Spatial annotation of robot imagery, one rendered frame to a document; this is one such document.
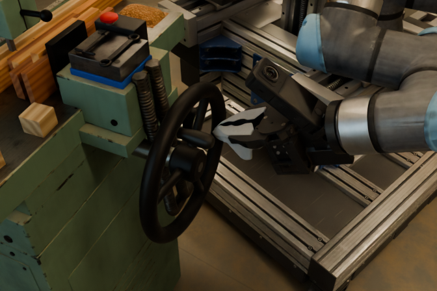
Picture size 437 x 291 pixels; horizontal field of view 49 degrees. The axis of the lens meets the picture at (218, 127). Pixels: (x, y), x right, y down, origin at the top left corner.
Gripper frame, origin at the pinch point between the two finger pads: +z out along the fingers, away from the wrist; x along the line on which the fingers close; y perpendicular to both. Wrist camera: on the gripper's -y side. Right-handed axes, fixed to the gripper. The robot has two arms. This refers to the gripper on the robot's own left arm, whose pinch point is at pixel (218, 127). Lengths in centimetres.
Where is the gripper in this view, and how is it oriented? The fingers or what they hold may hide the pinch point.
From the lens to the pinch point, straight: 73.6
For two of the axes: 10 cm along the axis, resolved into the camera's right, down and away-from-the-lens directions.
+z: -7.8, 0.8, 6.2
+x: 4.2, -6.6, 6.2
